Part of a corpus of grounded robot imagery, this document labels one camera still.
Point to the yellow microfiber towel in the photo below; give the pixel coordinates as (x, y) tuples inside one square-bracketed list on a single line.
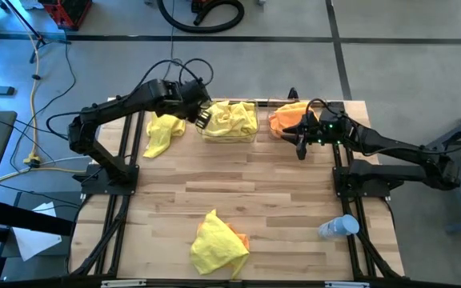
[(226, 134), (214, 248), (218, 116), (246, 118), (160, 134)]

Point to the black table edge clamp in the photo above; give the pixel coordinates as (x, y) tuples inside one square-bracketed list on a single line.
[(293, 94)]

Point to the white paper sheet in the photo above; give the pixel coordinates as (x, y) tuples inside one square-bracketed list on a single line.
[(34, 244)]

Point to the black desk crossbar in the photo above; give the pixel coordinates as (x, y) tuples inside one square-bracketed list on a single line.
[(22, 218)]

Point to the black aluminium table frame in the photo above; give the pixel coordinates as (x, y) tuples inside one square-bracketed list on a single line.
[(182, 282)]

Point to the red black toolbox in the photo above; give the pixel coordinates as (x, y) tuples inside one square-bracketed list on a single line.
[(68, 12)]

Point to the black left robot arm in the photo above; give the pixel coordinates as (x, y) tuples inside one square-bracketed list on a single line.
[(106, 110)]

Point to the light blue plastic bottle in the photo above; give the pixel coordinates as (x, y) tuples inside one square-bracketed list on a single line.
[(338, 227)]

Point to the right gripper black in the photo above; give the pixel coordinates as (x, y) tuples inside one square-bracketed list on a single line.
[(328, 128)]

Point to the clear plastic bin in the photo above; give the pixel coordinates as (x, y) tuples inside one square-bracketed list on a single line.
[(230, 141), (275, 137)]

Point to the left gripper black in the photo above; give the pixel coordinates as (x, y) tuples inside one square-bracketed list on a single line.
[(192, 98)]

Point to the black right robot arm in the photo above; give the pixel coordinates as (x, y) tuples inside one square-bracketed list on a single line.
[(394, 146)]

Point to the white metal bracket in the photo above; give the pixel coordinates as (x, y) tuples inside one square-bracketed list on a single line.
[(122, 283), (346, 285)]

